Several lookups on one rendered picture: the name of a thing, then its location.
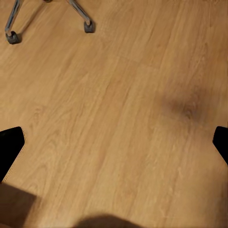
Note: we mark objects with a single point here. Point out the swivel chair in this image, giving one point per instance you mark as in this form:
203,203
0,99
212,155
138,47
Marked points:
12,36

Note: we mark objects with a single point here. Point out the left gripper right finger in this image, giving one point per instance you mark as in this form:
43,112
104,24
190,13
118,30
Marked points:
220,141

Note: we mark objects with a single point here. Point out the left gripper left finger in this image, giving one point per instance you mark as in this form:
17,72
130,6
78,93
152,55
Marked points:
11,142

